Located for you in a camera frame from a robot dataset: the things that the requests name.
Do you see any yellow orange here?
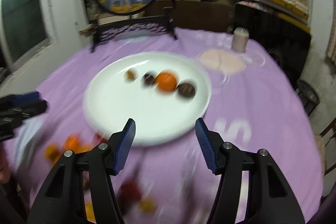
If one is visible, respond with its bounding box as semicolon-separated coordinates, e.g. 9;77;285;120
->
138;197;157;214

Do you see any small yellow longan fruit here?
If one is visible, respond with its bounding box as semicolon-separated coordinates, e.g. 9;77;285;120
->
125;69;137;81

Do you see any orange on cloth middle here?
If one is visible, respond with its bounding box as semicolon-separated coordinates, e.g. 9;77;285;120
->
45;144;61;165

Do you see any mandarin on cloth left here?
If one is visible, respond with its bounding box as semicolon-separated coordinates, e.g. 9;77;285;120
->
64;134;81;153

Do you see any wrinkled passion fruit front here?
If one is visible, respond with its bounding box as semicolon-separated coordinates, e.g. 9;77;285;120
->
117;180;142;215

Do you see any window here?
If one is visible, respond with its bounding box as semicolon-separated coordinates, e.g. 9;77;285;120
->
1;0;53;71

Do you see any white oval plate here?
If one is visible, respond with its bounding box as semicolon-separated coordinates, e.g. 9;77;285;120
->
83;52;212;146

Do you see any wooden chair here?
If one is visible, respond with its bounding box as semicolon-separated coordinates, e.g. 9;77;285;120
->
314;118;336;177

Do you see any purple tablecloth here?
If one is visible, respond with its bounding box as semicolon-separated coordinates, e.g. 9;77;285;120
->
5;29;323;223

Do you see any black round stool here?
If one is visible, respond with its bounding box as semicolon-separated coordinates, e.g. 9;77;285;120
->
297;80;320;116

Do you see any dark plum on plate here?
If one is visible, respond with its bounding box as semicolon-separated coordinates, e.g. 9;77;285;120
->
142;72;156;86

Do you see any mandarin orange on plate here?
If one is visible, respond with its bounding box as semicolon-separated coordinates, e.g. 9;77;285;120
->
154;72;178;92

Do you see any dark passion fruit on plate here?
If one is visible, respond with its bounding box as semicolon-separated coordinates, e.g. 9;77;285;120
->
177;81;197;98

